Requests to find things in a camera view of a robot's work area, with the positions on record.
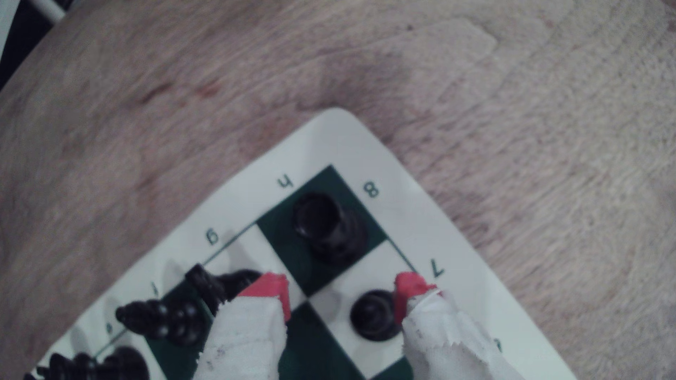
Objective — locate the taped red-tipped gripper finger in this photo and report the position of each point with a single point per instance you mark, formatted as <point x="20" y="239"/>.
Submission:
<point x="449" y="343"/>
<point x="243" y="338"/>

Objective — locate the black pawn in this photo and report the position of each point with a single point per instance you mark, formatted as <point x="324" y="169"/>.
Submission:
<point x="372" y="315"/>

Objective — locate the green white chess mat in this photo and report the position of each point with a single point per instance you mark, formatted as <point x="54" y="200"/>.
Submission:
<point x="338" y="142"/>

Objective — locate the black knight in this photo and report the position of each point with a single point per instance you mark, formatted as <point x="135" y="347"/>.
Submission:
<point x="211" y="285"/>

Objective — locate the black bishop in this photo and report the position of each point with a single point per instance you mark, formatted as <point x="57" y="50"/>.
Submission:
<point x="163" y="321"/>

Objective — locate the black rook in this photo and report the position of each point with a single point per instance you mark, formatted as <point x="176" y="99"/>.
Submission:
<point x="327" y="227"/>

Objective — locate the black king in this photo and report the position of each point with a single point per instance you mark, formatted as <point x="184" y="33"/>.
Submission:
<point x="105" y="367"/>

